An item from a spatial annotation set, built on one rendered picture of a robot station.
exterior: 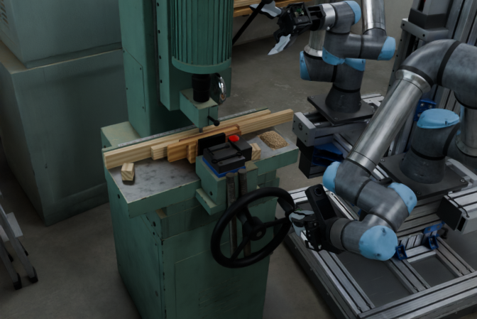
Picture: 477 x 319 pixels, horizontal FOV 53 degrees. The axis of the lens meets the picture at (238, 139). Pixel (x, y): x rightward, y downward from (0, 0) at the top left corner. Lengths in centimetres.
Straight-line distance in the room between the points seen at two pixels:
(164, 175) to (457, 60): 86
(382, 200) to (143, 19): 87
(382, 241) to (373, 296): 104
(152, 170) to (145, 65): 35
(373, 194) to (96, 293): 151
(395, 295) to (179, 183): 111
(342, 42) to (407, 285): 111
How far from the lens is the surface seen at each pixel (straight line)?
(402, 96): 125
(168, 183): 143
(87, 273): 243
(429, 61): 127
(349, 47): 155
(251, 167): 140
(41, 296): 240
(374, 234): 109
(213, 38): 133
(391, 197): 116
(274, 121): 170
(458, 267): 236
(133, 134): 184
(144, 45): 155
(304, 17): 140
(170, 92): 154
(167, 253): 157
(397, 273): 223
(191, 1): 129
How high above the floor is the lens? 179
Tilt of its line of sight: 33 degrees down
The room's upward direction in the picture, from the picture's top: 4 degrees clockwise
